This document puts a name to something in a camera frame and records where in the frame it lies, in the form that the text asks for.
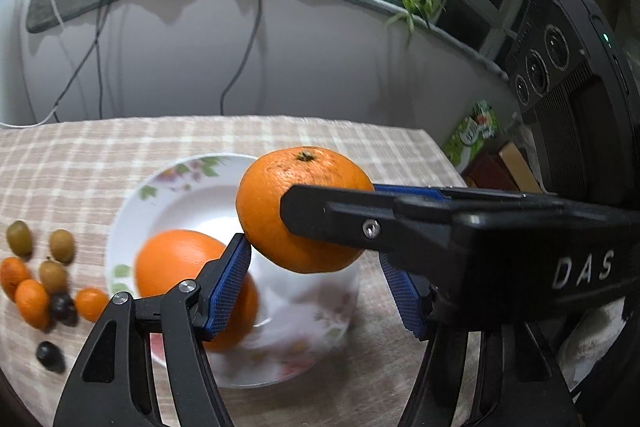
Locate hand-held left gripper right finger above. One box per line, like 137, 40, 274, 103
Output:
378, 252, 581, 427

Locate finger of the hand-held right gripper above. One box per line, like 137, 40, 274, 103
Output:
280, 184, 456, 259
372, 183, 556, 204

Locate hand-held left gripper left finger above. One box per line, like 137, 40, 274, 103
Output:
52, 233, 252, 427

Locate smooth large orange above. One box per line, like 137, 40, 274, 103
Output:
135, 229, 261, 353

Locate orange with dark stem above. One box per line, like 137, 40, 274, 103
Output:
236, 147, 376, 274

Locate white floral plate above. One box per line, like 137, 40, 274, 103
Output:
105, 154, 362, 389

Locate orange kumquat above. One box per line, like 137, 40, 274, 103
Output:
75, 288, 110, 323
0, 257, 32, 300
14, 279, 52, 331

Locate small dark fruit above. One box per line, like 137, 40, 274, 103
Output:
36, 341, 66, 373
48, 293, 79, 326

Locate small green fruit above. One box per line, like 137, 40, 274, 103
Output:
49, 229, 76, 265
39, 259, 69, 296
6, 220, 34, 258

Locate brown box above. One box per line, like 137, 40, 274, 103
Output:
465, 142, 544, 194

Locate green printed box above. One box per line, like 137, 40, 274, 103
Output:
442, 101, 501, 174

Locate beige checked tablecloth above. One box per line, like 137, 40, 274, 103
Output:
0, 114, 501, 427

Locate black cable with clamp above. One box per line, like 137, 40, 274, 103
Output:
220, 0, 267, 116

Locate black power cables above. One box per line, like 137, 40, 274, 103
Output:
47, 0, 151, 120

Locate white cable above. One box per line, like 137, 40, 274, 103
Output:
0, 0, 77, 128

